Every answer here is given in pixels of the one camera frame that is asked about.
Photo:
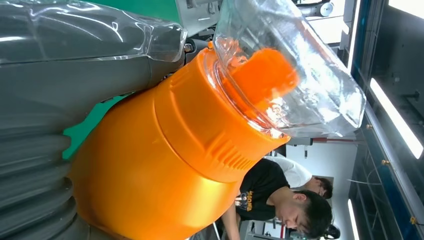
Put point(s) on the white machine with column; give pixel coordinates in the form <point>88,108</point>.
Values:
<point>195,16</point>

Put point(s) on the person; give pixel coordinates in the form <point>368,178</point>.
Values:
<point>294,174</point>
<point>265,192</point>

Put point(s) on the long ceiling light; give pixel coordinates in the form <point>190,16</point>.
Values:
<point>353,222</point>
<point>407,6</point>
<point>397,119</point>

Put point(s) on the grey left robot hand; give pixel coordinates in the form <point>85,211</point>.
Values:
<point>66,73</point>

